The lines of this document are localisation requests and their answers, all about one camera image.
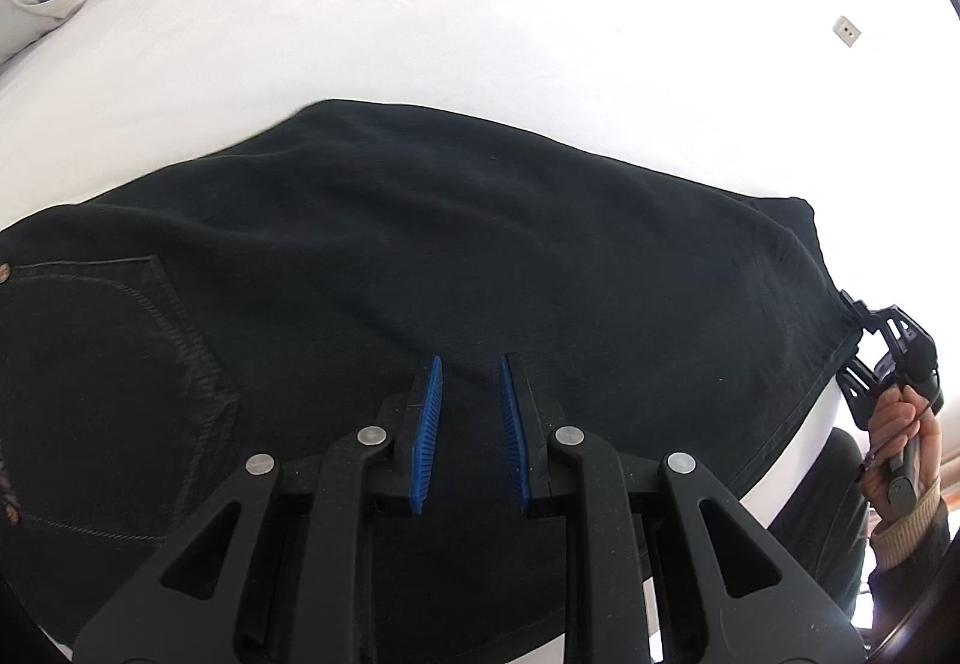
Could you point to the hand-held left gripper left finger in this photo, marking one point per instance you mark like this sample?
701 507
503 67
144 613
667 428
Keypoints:
426 439

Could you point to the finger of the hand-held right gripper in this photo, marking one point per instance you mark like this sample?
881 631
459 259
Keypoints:
862 394
862 311

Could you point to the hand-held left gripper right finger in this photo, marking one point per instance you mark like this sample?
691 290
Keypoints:
514 439

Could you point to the black denim pants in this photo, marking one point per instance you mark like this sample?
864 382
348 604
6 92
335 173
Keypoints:
412 259

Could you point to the person's right forearm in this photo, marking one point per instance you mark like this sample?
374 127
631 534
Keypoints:
911 529

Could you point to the person's right hand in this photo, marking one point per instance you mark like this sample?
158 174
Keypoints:
889 424

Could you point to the person's grey trouser leg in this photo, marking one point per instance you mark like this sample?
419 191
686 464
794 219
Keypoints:
817 521

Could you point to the bed with white sheet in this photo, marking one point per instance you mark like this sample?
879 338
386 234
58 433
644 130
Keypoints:
300 18

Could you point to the wall socket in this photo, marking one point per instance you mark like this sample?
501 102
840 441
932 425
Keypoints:
847 30

